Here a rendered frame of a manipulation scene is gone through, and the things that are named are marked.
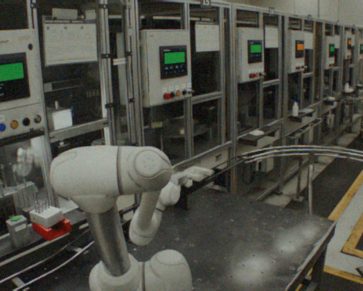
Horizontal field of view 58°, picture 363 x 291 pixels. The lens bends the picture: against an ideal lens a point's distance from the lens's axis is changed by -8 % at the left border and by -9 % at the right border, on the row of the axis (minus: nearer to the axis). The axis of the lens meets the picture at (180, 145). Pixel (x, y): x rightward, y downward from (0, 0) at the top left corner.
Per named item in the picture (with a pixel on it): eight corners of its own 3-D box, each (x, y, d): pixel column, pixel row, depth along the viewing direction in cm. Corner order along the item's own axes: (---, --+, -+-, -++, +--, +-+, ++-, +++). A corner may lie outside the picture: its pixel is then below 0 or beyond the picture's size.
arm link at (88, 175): (147, 307, 134) (93, 308, 133) (147, 273, 146) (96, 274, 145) (120, 173, 83) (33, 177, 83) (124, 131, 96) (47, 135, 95)
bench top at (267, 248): (179, 429, 92) (178, 420, 91) (14, 285, 158) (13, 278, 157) (337, 226, 202) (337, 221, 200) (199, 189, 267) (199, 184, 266)
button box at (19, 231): (16, 248, 143) (10, 224, 139) (9, 241, 147) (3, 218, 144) (32, 241, 148) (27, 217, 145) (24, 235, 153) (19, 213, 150)
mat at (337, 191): (321, 244, 294) (321, 242, 294) (263, 226, 331) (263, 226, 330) (400, 121, 721) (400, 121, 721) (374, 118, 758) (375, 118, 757)
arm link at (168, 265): (193, 310, 130) (192, 265, 124) (147, 312, 129) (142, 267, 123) (190, 284, 146) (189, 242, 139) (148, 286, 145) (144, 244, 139)
